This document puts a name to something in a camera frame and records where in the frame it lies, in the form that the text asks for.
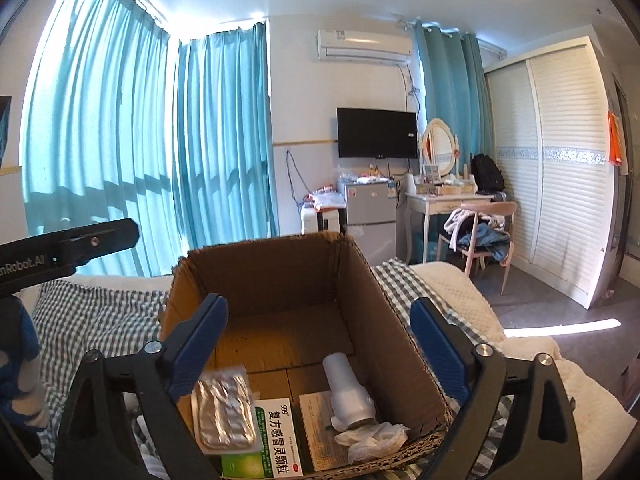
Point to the green medicine box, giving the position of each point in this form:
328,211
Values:
270,435

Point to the pink wooden chair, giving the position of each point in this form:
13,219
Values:
487,210

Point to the oval white mirror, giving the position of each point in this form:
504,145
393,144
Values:
440,147

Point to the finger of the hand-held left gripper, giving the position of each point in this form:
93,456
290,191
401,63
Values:
105,240

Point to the white tissue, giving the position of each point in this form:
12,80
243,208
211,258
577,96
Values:
372,442

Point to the checked blanket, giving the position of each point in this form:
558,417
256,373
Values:
100,320

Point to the pile of clothes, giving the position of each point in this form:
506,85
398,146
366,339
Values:
480,235

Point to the orange hanging cloth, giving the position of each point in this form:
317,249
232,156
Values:
616,137

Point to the white slatted wardrobe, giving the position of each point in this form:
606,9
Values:
555,160

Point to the white spray bottle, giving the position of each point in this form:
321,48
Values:
347,390

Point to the wall poster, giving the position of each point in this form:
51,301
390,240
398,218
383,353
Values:
5,130

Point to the wooden desk organizer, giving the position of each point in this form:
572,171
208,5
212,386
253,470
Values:
450,189

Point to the silver blister pack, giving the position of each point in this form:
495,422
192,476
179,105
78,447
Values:
225,410

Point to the person's left hand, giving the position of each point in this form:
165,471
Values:
20,340

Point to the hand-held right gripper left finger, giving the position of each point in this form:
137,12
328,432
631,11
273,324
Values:
192,355

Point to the narrow teal curtain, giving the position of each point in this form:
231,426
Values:
450,90

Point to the white air conditioner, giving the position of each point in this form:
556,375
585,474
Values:
365,45

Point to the wide teal curtain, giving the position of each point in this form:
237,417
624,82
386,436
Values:
100,110

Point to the white floor appliance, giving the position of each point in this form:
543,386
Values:
315,222

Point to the brown cardboard box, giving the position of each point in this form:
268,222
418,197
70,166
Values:
280,300

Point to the grey mini fridge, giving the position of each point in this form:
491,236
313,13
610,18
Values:
367,210

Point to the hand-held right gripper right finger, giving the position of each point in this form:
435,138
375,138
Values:
440,350

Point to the black backpack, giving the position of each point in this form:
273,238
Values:
487,172

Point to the black television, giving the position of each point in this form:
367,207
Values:
377,132

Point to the brown kraft paper box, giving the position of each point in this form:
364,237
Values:
320,435

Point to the white dressing table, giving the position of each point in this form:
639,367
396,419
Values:
435,205

